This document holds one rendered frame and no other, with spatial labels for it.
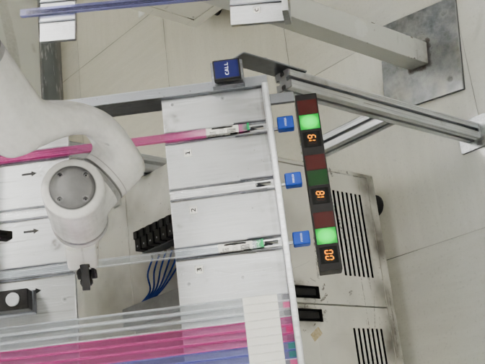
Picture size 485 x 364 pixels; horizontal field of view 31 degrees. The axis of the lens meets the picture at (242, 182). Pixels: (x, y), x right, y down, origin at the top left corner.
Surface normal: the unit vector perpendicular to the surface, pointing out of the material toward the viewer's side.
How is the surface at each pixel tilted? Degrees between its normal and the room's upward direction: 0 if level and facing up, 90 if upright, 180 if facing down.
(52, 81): 90
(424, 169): 0
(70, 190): 56
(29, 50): 90
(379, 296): 90
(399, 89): 0
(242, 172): 46
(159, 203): 0
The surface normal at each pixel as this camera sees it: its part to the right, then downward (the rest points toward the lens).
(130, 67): -0.76, -0.13
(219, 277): -0.06, -0.32
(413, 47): 0.65, -0.20
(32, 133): 0.65, 0.36
